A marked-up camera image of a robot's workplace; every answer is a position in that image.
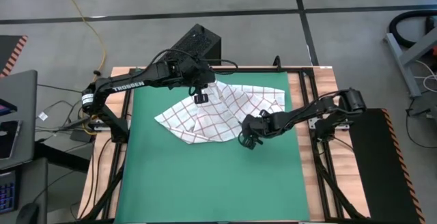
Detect backlit keyboard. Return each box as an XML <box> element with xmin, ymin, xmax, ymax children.
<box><xmin>0</xmin><ymin>171</ymin><xmax>18</xmax><ymax>214</ymax></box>

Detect black computer tower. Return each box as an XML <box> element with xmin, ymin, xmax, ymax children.
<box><xmin>163</xmin><ymin>23</ymin><xmax>222</xmax><ymax>66</ymax></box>

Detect large black orange-striped floor mat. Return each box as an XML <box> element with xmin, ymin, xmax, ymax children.
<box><xmin>343</xmin><ymin>107</ymin><xmax>426</xmax><ymax>224</ymax></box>

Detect dark device with pink screen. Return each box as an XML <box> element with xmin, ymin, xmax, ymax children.
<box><xmin>0</xmin><ymin>98</ymin><xmax>18</xmax><ymax>116</ymax></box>

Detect grey metal stand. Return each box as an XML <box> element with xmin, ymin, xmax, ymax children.
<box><xmin>384</xmin><ymin>27</ymin><xmax>437</xmax><ymax>98</ymax></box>

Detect silver mounting plate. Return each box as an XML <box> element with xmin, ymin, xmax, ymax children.
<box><xmin>94</xmin><ymin>120</ymin><xmax>130</xmax><ymax>131</ymax></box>
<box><xmin>308</xmin><ymin>117</ymin><xmax>351</xmax><ymax>130</ymax></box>

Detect yellow cable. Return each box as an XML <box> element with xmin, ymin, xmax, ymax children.
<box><xmin>54</xmin><ymin>0</ymin><xmax>107</xmax><ymax>136</ymax></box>

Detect black vacuum hose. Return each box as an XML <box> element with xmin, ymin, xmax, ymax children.
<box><xmin>389</xmin><ymin>9</ymin><xmax>437</xmax><ymax>49</ymax></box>

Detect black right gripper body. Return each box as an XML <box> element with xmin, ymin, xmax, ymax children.
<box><xmin>240</xmin><ymin>110</ymin><xmax>278</xmax><ymax>139</ymax></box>

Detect black computer mouse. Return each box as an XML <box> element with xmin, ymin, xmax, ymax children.
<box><xmin>16</xmin><ymin>202</ymin><xmax>40</xmax><ymax>224</ymax></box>

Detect dark grey desk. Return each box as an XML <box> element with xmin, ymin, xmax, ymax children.
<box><xmin>0</xmin><ymin>157</ymin><xmax>48</xmax><ymax>224</ymax></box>

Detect black power adapter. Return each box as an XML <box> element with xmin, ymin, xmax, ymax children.
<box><xmin>70</xmin><ymin>130</ymin><xmax>92</xmax><ymax>143</ymax></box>

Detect black phone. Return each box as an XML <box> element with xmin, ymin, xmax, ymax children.
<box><xmin>0</xmin><ymin>120</ymin><xmax>23</xmax><ymax>160</ymax></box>

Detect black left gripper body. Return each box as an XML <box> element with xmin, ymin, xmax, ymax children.
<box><xmin>170</xmin><ymin>58</ymin><xmax>216</xmax><ymax>88</ymax></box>

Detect small black orange-striped floor mat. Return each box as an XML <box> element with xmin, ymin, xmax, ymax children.
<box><xmin>0</xmin><ymin>35</ymin><xmax>29</xmax><ymax>78</ymax></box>

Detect white red-checked towel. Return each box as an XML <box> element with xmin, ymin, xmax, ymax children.
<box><xmin>154</xmin><ymin>79</ymin><xmax>286</xmax><ymax>145</ymax></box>

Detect green table mat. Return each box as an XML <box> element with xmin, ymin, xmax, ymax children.
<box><xmin>114</xmin><ymin>67</ymin><xmax>311</xmax><ymax>223</ymax></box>

